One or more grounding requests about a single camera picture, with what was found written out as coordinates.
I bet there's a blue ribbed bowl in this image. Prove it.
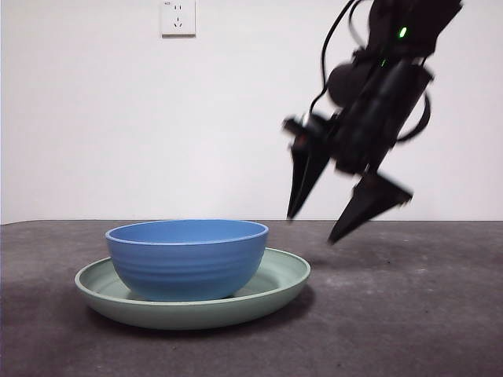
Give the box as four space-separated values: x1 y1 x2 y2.
104 218 270 302

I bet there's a green round plate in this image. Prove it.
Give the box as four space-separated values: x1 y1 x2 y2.
74 247 312 331

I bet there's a black cable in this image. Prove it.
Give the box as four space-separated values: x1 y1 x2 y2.
309 0 354 113
396 88 432 143

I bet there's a white wall socket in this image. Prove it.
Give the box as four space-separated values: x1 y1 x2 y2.
160 0 197 39

